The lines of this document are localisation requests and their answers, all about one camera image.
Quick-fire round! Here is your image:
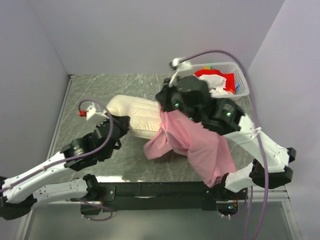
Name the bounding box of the cream pillow with bear print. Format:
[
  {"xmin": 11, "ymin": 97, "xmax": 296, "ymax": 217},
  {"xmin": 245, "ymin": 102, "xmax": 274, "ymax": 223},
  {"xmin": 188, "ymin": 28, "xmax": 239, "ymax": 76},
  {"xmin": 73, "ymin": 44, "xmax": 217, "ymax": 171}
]
[{"xmin": 106, "ymin": 95, "xmax": 161, "ymax": 140}]

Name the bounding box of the pink pillowcase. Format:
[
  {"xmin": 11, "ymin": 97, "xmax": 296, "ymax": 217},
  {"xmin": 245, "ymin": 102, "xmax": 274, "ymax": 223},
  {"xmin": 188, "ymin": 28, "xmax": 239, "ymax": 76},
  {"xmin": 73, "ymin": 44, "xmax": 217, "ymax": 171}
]
[{"xmin": 144, "ymin": 110, "xmax": 236, "ymax": 188}]

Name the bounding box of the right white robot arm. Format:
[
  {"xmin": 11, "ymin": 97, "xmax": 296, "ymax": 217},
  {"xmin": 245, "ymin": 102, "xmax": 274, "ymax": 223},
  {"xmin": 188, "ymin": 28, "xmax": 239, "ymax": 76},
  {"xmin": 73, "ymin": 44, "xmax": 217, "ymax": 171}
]
[{"xmin": 155, "ymin": 75, "xmax": 296, "ymax": 201}]

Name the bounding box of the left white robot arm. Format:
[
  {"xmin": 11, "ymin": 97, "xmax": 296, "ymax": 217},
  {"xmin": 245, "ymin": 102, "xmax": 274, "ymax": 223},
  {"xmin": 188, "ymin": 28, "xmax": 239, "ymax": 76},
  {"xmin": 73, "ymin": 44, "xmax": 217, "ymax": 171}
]
[{"xmin": 0, "ymin": 116, "xmax": 130, "ymax": 220}]

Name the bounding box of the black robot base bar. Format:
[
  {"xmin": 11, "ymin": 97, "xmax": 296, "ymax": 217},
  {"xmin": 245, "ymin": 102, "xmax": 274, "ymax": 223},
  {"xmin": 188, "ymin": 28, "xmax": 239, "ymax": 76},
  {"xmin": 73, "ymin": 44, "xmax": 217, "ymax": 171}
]
[{"xmin": 82, "ymin": 174, "xmax": 248, "ymax": 212}]

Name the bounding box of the red and white cloth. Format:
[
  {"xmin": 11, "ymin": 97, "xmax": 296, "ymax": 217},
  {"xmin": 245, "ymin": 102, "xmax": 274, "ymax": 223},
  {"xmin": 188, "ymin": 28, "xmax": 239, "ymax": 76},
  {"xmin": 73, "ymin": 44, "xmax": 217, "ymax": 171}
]
[{"xmin": 193, "ymin": 69, "xmax": 236, "ymax": 97}]

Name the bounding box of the white plastic basket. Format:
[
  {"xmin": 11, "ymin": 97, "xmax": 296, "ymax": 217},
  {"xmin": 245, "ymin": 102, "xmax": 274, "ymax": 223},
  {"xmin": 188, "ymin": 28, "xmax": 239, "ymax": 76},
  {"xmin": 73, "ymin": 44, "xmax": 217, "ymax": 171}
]
[{"xmin": 192, "ymin": 62, "xmax": 250, "ymax": 100}]

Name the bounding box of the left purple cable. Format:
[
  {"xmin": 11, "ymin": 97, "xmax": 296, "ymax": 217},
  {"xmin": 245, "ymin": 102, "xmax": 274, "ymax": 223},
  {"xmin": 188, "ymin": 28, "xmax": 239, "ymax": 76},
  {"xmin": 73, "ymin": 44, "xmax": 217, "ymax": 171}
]
[{"xmin": 0, "ymin": 99, "xmax": 121, "ymax": 222}]

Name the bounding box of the purple cable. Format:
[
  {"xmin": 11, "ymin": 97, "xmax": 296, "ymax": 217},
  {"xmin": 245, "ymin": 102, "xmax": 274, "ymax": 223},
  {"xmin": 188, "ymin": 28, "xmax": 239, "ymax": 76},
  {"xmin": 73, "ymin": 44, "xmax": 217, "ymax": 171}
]
[
  {"xmin": 0, "ymin": 99, "xmax": 121, "ymax": 222},
  {"xmin": 184, "ymin": 49, "xmax": 270, "ymax": 240}
]

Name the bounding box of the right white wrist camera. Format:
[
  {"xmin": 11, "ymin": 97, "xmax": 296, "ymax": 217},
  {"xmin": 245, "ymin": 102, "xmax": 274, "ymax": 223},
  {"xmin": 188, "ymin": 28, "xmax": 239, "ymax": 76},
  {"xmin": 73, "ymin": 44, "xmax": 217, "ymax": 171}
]
[{"xmin": 168, "ymin": 58, "xmax": 193, "ymax": 88}]

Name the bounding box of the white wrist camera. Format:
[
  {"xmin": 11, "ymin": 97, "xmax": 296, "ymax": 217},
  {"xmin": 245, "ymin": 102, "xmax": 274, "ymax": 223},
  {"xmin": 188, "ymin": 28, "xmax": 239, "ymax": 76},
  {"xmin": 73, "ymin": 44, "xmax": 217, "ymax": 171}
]
[
  {"xmin": 78, "ymin": 105, "xmax": 107, "ymax": 125},
  {"xmin": 168, "ymin": 58, "xmax": 193, "ymax": 88}
]

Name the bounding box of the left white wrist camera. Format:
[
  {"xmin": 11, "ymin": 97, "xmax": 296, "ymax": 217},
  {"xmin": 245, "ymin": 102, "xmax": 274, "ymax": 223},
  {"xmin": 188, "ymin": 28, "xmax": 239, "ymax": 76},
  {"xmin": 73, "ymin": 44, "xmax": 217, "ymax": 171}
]
[{"xmin": 78, "ymin": 105, "xmax": 107, "ymax": 125}]

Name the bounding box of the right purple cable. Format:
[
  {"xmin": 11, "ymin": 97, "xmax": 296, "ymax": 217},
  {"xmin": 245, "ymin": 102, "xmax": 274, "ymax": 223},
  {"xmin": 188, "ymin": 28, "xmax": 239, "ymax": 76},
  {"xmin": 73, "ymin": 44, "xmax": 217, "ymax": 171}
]
[{"xmin": 184, "ymin": 49, "xmax": 270, "ymax": 240}]

